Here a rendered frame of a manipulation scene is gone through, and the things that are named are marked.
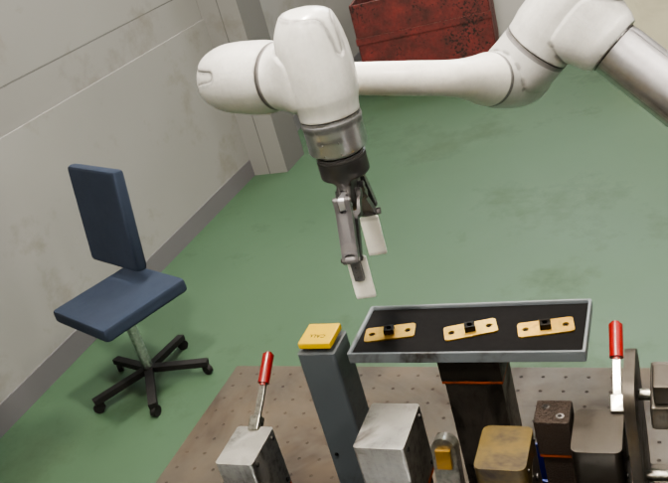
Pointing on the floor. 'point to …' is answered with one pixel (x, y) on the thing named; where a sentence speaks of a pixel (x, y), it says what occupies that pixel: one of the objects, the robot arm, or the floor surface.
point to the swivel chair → (120, 283)
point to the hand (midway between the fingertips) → (371, 268)
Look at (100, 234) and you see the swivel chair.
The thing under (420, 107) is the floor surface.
